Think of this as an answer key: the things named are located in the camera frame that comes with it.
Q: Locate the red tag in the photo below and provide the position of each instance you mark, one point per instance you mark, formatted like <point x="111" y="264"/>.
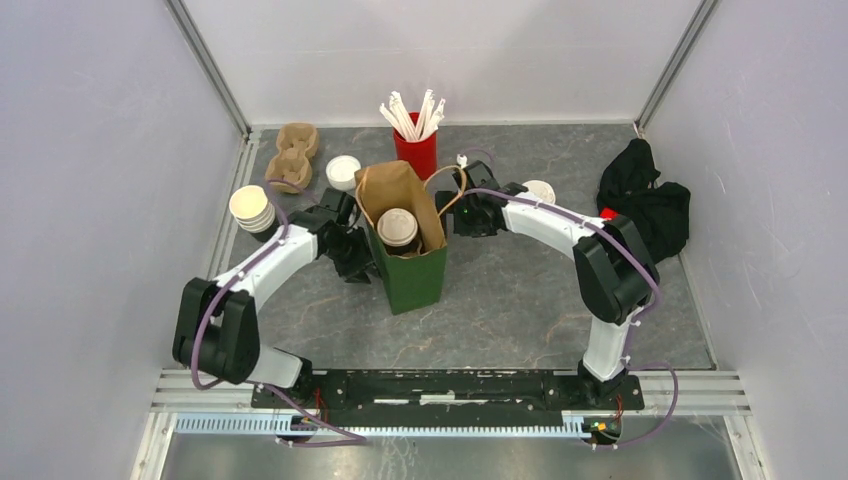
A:
<point x="608" y="214"/>

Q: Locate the white cable duct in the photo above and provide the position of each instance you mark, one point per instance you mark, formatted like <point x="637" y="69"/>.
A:
<point x="289" y="425"/>

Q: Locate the white cup lid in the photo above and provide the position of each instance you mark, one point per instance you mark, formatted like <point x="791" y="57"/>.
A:
<point x="541" y="189"/>
<point x="397" y="227"/>

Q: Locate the bundle of wrapped straws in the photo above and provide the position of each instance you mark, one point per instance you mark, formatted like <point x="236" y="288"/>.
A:
<point x="414" y="127"/>

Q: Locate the stack of white lids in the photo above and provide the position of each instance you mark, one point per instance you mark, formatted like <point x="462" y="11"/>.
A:
<point x="340" y="172"/>

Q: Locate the red straw holder cup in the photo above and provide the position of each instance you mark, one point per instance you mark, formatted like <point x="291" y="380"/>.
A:
<point x="422" y="156"/>

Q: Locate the brown paper bag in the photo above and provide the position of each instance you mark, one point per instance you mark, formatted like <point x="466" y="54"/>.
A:
<point x="395" y="184"/>

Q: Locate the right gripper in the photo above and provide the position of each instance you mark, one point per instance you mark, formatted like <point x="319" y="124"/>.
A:
<point x="470" y="230"/>

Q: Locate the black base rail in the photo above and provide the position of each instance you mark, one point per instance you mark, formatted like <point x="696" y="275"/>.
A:
<point x="463" y="397"/>

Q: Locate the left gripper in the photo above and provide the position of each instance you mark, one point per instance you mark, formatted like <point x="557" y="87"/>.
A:
<point x="354" y="271"/>

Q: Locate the stack of paper cups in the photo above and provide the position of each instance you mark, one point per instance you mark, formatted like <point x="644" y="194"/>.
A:
<point x="251" y="208"/>

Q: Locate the brown cardboard cup carrier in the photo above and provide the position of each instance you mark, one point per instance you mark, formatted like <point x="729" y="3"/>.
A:
<point x="291" y="169"/>

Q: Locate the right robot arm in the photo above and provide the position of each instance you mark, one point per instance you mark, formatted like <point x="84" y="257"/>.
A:
<point x="617" y="278"/>

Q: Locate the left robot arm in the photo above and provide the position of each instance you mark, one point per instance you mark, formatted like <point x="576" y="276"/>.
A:
<point x="217" y="333"/>

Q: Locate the black cloth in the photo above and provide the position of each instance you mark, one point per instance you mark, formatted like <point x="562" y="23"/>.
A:
<point x="628" y="186"/>

